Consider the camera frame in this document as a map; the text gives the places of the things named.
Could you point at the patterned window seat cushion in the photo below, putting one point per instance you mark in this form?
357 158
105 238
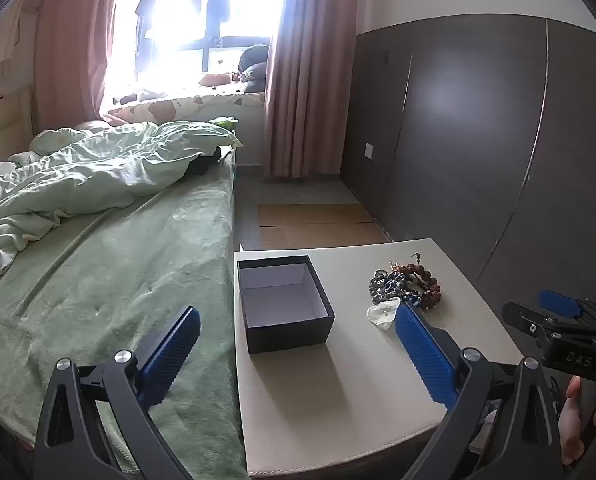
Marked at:
178 106

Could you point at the pink curtain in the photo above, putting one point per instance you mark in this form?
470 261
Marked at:
73 35
303 85

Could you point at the pink stuffed toy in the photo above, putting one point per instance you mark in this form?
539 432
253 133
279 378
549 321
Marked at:
218 78

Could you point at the black cloth item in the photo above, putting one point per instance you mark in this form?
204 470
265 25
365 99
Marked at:
205 164

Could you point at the green plush toy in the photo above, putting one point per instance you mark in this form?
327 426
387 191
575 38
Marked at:
224 121

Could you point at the black square gift box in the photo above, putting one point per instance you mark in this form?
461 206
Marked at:
283 305

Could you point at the window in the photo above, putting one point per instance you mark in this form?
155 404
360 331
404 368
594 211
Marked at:
193 35

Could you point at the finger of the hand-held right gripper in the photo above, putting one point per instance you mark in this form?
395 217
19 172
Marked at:
525 321
558 302

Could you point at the green sheeted bed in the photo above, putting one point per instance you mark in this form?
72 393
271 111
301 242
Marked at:
118 285

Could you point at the flat cardboard sheet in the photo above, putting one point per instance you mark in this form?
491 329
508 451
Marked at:
318 225

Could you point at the beige headboard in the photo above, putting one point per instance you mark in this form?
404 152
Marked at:
3 115

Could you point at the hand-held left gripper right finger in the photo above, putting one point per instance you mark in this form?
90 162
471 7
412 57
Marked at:
425 355

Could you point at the pale green quilt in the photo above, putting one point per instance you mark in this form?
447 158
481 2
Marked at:
88 175

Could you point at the person's right hand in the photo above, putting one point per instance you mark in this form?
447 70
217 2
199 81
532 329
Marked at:
573 420

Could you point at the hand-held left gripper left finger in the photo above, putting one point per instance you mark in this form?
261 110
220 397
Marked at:
170 355

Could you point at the dark round cushion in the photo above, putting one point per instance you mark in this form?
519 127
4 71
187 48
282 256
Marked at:
254 67

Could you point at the white wall outlet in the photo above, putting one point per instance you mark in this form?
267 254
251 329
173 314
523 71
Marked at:
369 150

